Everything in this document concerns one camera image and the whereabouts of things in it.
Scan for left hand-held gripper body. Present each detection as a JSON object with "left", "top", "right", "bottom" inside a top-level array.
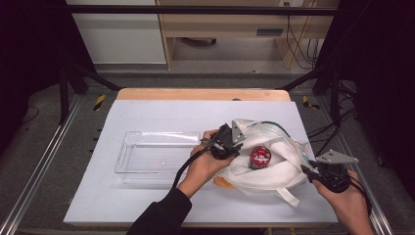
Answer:
[{"left": 208, "top": 119, "right": 248, "bottom": 162}]

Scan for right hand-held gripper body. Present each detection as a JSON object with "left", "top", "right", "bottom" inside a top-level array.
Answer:
[{"left": 314, "top": 149, "right": 360, "bottom": 194}]

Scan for red lidded can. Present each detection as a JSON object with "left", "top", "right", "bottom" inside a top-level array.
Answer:
[{"left": 248, "top": 145, "right": 272, "bottom": 170}]

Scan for white canvas tote bag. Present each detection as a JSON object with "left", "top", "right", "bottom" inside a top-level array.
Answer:
[{"left": 213, "top": 117, "right": 316, "bottom": 209}]

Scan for clear plastic tray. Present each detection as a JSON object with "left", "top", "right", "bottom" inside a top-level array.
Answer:
[{"left": 114, "top": 130, "right": 202, "bottom": 189}]

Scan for person's left hand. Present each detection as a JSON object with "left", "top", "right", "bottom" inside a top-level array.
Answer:
[{"left": 177, "top": 129, "right": 236, "bottom": 199}]

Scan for person's right hand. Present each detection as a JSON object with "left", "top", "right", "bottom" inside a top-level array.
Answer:
[{"left": 311, "top": 169, "right": 375, "bottom": 235}]

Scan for white table mat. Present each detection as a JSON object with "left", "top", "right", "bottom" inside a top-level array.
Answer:
[{"left": 63, "top": 99, "right": 340, "bottom": 226}]

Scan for black curtain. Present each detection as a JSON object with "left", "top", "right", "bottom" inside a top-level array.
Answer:
[
  {"left": 0, "top": 0, "right": 96, "bottom": 155},
  {"left": 321, "top": 0, "right": 415, "bottom": 201}
]

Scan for dark object under desk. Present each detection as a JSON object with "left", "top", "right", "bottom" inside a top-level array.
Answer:
[{"left": 179, "top": 36, "right": 218, "bottom": 47}]

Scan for grey desk label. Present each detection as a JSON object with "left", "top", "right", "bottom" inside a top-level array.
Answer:
[{"left": 255, "top": 28, "right": 284, "bottom": 37}]

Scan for wooden desk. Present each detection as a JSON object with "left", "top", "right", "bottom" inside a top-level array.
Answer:
[{"left": 156, "top": 0, "right": 342, "bottom": 71}]

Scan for black horizontal bar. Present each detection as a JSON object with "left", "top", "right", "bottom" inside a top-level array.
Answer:
[{"left": 63, "top": 4, "right": 339, "bottom": 17}]

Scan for white cabinet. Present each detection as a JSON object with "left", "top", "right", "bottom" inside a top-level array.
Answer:
[{"left": 65, "top": 0, "right": 167, "bottom": 66}]

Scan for aluminium floor rail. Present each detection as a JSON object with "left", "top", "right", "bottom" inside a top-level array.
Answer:
[
  {"left": 0, "top": 94, "right": 83, "bottom": 235},
  {"left": 317, "top": 95, "right": 394, "bottom": 235}
]

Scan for black floor cables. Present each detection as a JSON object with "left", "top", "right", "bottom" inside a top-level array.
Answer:
[{"left": 306, "top": 80, "right": 359, "bottom": 157}]

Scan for left hand-held gripper black cable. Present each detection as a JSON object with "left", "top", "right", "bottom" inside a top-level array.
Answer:
[{"left": 171, "top": 138, "right": 217, "bottom": 190}]

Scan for hand-held gripper black cable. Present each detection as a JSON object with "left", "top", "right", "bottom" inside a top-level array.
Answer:
[
  {"left": 346, "top": 174, "right": 373, "bottom": 217},
  {"left": 171, "top": 138, "right": 217, "bottom": 190}
]

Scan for right hand-held gripper black cable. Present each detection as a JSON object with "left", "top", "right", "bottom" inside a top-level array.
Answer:
[{"left": 346, "top": 174, "right": 373, "bottom": 217}]

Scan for black metal stand frame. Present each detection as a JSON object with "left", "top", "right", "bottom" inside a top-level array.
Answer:
[
  {"left": 58, "top": 61, "right": 122, "bottom": 125},
  {"left": 279, "top": 61, "right": 343, "bottom": 127}
]

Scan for black cables under desk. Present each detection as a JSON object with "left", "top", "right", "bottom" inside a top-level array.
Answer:
[{"left": 285, "top": 14, "right": 323, "bottom": 71}]

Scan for white wall socket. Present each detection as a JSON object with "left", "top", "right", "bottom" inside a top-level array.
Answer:
[{"left": 280, "top": 0, "right": 305, "bottom": 8}]

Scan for thin black floor cable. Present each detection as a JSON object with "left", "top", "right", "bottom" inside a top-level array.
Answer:
[{"left": 21, "top": 104, "right": 40, "bottom": 125}]

